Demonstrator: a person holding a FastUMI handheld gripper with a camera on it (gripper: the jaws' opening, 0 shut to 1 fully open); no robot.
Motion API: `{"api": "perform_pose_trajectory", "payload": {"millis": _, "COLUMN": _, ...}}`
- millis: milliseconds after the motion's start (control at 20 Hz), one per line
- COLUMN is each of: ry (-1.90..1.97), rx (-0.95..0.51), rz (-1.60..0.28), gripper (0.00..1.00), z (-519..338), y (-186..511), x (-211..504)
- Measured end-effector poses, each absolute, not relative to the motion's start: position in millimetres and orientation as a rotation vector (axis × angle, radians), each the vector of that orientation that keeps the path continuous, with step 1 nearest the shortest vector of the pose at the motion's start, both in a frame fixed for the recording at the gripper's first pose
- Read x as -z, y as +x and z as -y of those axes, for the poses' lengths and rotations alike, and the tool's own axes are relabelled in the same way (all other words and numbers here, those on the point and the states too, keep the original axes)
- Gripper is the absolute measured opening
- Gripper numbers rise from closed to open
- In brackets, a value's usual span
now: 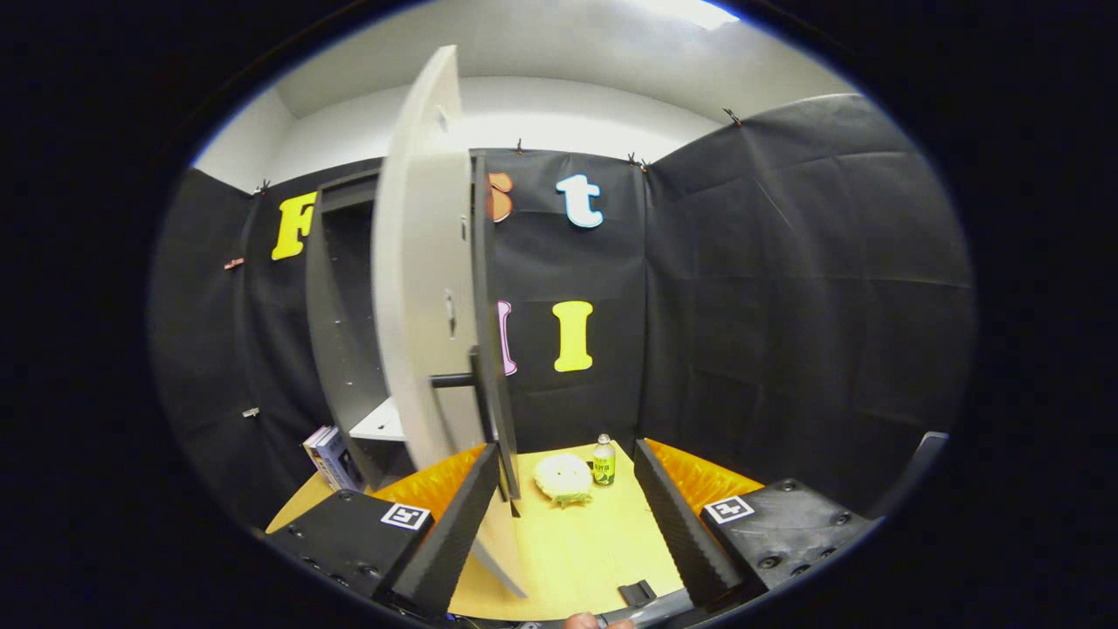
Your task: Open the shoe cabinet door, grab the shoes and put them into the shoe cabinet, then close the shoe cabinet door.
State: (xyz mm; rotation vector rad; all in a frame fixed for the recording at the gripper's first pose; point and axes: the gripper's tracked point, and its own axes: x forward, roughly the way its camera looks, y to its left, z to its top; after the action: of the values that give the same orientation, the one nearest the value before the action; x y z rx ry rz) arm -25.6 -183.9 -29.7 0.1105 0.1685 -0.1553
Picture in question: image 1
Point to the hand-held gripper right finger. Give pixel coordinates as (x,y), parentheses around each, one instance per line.
(686,533)

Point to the yellow green cabbage toy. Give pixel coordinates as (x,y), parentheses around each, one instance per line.
(563,479)

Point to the dark grey shoe cabinet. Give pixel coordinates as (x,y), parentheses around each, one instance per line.
(327,349)

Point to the green label drink bottle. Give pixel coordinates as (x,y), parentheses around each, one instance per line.
(603,467)

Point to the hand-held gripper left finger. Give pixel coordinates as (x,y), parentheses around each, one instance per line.
(454,533)

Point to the small black block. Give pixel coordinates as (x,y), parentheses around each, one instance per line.
(638,594)

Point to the black backdrop cloth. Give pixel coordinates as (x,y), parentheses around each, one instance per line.
(786,306)

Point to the grey curved bar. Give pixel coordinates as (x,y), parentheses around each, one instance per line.
(917,463)

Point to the white spine book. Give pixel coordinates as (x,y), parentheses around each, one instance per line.
(314,454)

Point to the ceiling light panel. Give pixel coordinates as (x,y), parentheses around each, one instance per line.
(690,13)

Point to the beige shoe cabinet door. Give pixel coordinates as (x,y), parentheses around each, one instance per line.
(419,262)

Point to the blue cover book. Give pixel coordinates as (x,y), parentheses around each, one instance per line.
(342,463)

